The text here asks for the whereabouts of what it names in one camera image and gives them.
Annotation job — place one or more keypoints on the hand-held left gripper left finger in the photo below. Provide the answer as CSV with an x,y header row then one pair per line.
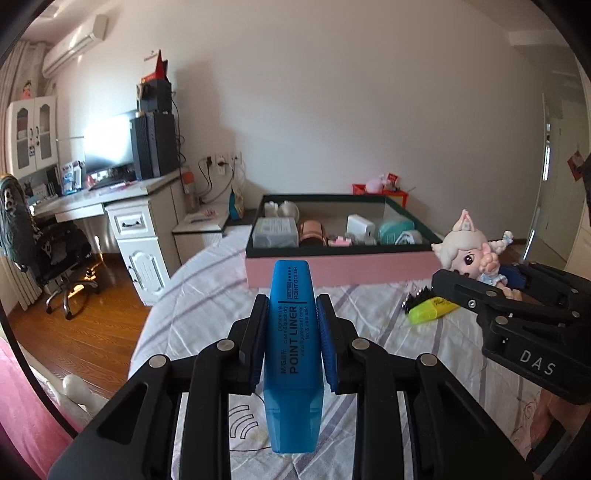
x,y
258,350

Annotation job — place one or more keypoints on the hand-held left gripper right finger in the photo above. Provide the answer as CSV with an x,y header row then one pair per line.
x,y
328,350

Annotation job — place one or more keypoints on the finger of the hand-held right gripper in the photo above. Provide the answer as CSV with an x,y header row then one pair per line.
x,y
461,290
554,288

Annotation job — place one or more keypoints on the doll figure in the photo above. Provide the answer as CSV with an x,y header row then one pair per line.
x,y
466,249

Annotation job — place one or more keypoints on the blue highlighter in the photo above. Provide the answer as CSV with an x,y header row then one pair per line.
x,y
291,323

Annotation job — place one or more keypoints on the pink storage box dark rim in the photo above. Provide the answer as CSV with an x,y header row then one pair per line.
x,y
341,272

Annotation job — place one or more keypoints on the teal round object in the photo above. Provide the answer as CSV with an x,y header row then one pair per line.
x,y
399,230

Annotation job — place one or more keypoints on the pink building block figure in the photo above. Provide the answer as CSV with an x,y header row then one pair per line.
x,y
340,240

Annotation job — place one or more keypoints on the white charger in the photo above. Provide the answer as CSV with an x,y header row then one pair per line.
x,y
362,226

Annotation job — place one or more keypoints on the clear plastic case with label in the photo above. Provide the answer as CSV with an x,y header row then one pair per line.
x,y
276,233

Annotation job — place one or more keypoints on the white round figure toy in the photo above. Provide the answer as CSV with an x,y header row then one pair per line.
x,y
287,210

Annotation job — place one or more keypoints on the person's right forearm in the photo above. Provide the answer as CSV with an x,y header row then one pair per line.
x,y
549,413

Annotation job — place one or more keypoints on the yellow highlighter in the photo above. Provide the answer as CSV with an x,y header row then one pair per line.
x,y
431,310

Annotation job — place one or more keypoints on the black binder clips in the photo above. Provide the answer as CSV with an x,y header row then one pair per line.
x,y
415,297

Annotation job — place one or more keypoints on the striped white quilt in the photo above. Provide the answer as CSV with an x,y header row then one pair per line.
x,y
203,295

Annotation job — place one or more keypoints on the white door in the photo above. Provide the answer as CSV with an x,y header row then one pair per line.
x,y
561,207

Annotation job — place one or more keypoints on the red box with panda print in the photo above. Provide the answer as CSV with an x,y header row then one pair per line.
x,y
402,191

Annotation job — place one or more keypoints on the rose gold cylinder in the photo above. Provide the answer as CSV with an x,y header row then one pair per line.
x,y
312,233

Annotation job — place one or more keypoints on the red door decoration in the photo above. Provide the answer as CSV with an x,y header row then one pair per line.
x,y
575,164

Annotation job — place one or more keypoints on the white nightstand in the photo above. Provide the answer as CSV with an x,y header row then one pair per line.
x,y
201,230

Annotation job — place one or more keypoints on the pink plush toy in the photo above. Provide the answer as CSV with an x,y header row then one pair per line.
x,y
376,183

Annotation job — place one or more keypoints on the blue snack bag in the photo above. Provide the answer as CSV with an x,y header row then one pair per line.
x,y
237,203

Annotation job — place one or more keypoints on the white desk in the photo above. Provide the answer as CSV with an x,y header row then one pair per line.
x,y
143,240

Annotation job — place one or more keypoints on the bottle with orange cap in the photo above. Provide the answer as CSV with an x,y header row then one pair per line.
x,y
188,180

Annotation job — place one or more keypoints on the black office chair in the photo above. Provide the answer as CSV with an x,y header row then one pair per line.
x,y
60,258

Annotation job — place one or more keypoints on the black keyboard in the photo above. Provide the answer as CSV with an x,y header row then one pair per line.
x,y
108,182

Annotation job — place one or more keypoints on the black computer tower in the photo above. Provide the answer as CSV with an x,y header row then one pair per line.
x,y
154,145

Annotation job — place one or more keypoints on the pink blanket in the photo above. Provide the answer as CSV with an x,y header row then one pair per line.
x,y
27,415

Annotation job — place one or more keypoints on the computer monitor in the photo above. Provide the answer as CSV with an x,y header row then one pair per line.
x,y
111,145

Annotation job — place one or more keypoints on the blue and white box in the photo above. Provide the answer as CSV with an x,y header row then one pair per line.
x,y
73,175

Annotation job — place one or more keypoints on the black speaker box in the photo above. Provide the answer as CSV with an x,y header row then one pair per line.
x,y
154,97

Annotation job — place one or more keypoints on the dark jacket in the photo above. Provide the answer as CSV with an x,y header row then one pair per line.
x,y
11,221

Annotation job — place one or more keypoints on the white glass door cabinet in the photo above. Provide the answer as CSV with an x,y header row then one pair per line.
x,y
32,134

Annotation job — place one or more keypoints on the small doll in pink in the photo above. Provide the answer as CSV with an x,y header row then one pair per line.
x,y
27,89

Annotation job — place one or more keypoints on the white air conditioner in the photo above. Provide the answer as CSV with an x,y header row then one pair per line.
x,y
74,46

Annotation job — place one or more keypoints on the beige curtain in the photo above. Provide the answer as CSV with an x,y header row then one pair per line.
x,y
18,69

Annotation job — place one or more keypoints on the white bed frame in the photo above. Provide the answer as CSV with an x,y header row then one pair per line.
x,y
76,392

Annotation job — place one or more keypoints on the white wall outlet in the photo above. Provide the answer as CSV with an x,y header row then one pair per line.
x,y
224,161

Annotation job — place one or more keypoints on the red wall calendar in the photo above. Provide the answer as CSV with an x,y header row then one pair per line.
x,y
157,67

